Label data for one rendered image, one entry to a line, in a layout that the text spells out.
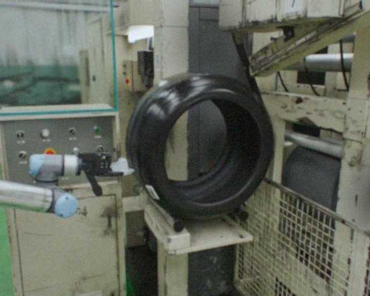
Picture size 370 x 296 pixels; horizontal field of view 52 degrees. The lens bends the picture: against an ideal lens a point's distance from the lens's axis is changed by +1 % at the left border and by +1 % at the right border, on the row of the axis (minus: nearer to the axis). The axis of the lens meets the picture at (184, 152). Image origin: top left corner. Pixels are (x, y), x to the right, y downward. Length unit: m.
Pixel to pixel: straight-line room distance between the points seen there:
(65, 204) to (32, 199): 0.10
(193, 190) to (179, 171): 0.13
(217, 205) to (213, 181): 0.29
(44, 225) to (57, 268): 0.24
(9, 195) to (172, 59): 0.89
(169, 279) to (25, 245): 0.72
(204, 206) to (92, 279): 0.93
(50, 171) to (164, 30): 0.77
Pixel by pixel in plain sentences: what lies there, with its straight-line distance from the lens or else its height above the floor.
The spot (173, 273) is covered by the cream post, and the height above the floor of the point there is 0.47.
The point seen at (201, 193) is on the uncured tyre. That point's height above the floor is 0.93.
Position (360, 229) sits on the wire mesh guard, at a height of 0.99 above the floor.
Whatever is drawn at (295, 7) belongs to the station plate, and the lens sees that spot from 1.29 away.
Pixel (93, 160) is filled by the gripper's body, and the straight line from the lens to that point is 1.37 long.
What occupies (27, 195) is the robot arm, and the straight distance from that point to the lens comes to 1.21.
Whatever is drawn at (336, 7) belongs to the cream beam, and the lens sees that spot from 1.31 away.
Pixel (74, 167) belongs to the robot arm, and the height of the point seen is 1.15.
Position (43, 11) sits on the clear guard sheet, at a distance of 1.87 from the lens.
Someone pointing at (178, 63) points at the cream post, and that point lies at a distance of 1.70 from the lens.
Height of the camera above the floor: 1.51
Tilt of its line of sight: 14 degrees down
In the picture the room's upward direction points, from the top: straight up
